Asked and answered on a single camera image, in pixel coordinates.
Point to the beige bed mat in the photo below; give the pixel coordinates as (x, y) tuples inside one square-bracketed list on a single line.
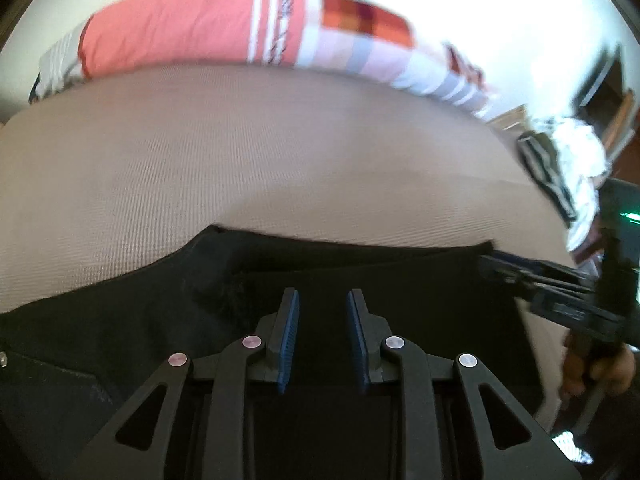
[(250, 160)]

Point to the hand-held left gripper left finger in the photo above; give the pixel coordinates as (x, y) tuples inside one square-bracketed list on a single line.
[(289, 340)]

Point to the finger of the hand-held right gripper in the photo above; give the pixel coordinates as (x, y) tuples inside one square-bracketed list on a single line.
[(545, 285), (530, 264)]

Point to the person's right hand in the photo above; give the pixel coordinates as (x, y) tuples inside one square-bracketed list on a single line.
[(607, 372)]

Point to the white patterned object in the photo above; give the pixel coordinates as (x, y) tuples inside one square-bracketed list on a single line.
[(572, 447)]

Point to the green striped garment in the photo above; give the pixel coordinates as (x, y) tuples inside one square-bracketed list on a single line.
[(547, 170)]

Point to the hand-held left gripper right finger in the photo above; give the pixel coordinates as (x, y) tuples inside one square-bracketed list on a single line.
[(359, 345)]

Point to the orange checked bolster pillow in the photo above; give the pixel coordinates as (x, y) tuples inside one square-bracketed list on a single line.
[(175, 25)]

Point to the black pants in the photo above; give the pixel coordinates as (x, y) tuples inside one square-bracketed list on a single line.
[(150, 310)]

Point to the dark wooden cabinet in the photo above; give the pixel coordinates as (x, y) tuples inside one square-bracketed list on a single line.
[(612, 105)]

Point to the white printed cloth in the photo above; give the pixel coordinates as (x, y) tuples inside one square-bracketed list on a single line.
[(580, 155)]

